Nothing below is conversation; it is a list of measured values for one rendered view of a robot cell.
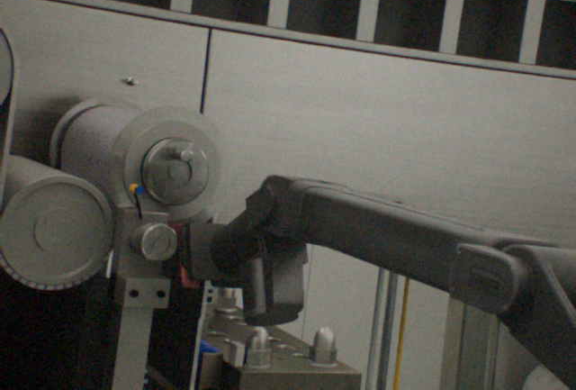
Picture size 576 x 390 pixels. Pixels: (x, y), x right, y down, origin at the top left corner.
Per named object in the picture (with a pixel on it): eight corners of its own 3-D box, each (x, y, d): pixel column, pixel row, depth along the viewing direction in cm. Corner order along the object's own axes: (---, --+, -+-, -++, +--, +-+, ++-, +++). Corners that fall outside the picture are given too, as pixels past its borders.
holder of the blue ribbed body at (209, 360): (197, 396, 134) (203, 353, 134) (137, 350, 154) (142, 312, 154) (222, 396, 135) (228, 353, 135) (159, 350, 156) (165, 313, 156)
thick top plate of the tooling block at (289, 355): (235, 425, 131) (241, 370, 131) (129, 343, 167) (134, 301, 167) (356, 423, 138) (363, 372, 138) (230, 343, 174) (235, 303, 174)
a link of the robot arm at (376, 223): (652, 262, 81) (521, 248, 76) (640, 345, 81) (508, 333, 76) (332, 179, 118) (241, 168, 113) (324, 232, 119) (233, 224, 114)
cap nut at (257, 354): (247, 368, 133) (251, 330, 132) (234, 360, 136) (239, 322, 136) (274, 368, 134) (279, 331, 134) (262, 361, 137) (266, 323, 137)
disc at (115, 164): (184, 259, 130) (80, 187, 124) (183, 258, 131) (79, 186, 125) (256, 155, 133) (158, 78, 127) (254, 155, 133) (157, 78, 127)
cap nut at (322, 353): (315, 367, 138) (319, 330, 137) (301, 359, 141) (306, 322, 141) (342, 367, 139) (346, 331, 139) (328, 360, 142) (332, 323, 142)
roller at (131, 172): (183, 240, 129) (103, 184, 125) (116, 212, 153) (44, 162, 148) (239, 159, 131) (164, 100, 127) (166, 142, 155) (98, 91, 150)
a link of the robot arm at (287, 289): (344, 187, 115) (270, 179, 111) (356, 297, 111) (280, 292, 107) (288, 225, 125) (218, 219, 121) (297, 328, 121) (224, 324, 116)
